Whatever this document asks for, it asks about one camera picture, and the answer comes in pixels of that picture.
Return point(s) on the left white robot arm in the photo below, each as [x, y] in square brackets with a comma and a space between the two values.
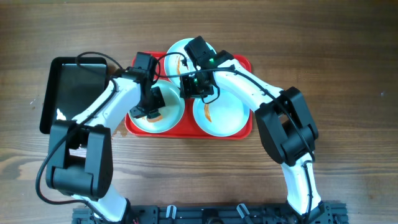
[80, 161]

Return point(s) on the red plastic serving tray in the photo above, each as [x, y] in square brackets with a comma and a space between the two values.
[187, 127]

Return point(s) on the black water tray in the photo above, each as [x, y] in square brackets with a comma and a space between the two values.
[71, 88]

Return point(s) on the orange green scrub sponge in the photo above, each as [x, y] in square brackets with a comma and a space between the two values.
[154, 117]

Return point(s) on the light blue plate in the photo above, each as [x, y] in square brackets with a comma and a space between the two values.
[224, 117]
[171, 113]
[173, 63]

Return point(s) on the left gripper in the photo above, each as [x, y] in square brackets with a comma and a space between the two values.
[148, 109]

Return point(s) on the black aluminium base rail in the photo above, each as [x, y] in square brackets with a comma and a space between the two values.
[325, 212]

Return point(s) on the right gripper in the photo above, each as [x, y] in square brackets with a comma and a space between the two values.
[193, 90]

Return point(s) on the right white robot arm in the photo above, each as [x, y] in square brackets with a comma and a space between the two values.
[286, 127]

